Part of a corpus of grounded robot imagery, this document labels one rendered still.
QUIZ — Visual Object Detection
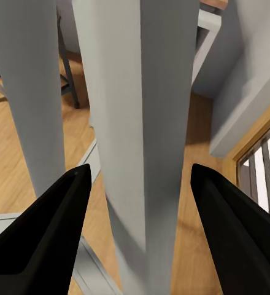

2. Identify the camera tripod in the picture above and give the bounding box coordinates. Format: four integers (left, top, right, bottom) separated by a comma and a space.
0, 0, 201, 295

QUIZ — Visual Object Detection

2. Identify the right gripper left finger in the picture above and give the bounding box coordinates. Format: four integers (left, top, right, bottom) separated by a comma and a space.
0, 163, 92, 295

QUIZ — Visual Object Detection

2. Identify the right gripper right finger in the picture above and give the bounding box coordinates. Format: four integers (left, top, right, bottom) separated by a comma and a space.
190, 163, 270, 295

